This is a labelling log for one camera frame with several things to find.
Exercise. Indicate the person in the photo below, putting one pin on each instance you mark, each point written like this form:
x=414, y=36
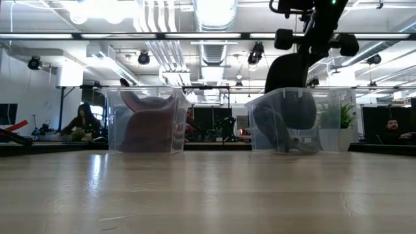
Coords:
x=391, y=128
x=85, y=122

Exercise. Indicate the black overhead light bar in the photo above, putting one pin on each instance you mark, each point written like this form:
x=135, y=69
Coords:
x=159, y=36

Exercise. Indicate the silver ventilation duct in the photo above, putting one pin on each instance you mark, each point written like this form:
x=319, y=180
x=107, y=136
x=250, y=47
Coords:
x=214, y=13

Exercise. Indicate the small green plant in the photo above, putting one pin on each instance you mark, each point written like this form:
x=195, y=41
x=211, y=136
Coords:
x=78, y=134

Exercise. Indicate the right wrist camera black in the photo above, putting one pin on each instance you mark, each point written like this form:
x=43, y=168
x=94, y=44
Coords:
x=295, y=5

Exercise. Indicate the red cap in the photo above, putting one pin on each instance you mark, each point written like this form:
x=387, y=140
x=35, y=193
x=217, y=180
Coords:
x=149, y=130

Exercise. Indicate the clear plastic bin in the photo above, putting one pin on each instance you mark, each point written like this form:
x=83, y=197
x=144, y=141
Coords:
x=325, y=97
x=113, y=123

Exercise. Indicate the black background robot arm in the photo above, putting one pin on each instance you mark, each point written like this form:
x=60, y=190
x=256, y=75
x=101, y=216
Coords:
x=226, y=128

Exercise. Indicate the green potted plant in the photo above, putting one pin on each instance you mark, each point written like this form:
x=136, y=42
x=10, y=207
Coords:
x=346, y=117

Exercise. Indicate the dark cap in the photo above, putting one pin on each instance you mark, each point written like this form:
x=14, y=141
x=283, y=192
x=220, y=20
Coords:
x=286, y=71

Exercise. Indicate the black ceiling spotlight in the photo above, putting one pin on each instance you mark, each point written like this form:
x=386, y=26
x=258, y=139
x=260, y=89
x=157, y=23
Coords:
x=144, y=58
x=34, y=63
x=255, y=53
x=373, y=59

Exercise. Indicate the white plant pot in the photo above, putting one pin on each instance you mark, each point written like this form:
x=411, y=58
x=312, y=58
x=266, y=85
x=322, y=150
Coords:
x=344, y=139

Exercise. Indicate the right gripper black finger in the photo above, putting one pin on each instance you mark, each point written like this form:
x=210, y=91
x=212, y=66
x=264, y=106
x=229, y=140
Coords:
x=315, y=58

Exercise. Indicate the red strip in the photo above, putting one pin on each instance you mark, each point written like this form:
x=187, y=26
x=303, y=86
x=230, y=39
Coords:
x=18, y=125

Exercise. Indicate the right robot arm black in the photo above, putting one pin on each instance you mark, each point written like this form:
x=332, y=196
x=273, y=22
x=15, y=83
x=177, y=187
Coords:
x=330, y=9

